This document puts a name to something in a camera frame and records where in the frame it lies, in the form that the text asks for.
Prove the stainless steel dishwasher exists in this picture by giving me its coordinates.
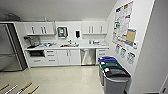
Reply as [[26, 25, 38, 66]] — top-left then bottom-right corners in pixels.
[[80, 48, 97, 67]]

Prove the white drawer unit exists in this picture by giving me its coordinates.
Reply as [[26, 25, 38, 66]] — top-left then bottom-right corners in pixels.
[[44, 49, 59, 67], [95, 48, 110, 60]]

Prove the white two-door sink cabinet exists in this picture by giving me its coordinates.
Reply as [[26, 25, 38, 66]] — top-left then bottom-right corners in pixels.
[[57, 49, 82, 67]]

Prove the grey bin with blue lid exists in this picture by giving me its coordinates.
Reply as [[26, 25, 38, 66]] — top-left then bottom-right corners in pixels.
[[98, 55, 119, 86]]

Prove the steel paper towel dispenser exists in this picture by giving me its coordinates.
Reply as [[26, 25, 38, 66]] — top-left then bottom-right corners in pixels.
[[57, 26, 69, 39]]

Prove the yellow notice board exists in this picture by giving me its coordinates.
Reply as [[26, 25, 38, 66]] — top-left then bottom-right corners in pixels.
[[125, 28, 138, 48]]

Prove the black built-in microwave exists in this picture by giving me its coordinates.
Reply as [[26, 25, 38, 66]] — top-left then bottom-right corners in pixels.
[[28, 49, 46, 58]]

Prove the white drawer under microwave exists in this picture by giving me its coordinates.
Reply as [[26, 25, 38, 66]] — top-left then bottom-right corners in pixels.
[[27, 56, 47, 68]]

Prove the stainless steel refrigerator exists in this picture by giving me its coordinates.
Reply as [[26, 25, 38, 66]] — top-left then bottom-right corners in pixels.
[[0, 23, 28, 72]]

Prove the black wall soap dispenser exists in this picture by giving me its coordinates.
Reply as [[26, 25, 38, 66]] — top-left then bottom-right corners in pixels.
[[75, 30, 82, 40]]

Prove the large colourful wall poster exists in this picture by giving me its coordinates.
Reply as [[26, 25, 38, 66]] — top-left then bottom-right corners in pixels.
[[112, 0, 135, 46]]

